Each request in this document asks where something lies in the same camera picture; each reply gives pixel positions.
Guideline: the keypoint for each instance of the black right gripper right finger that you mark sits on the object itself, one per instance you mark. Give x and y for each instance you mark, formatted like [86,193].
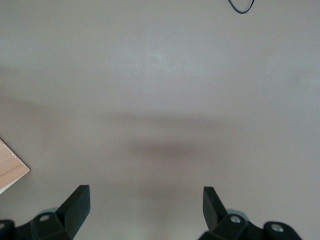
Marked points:
[215,212]

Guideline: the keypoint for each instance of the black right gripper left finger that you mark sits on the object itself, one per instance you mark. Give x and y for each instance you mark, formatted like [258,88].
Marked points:
[72,207]

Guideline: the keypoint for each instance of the light wooden drawer cabinet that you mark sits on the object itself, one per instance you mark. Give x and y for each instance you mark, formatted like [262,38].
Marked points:
[10,165]

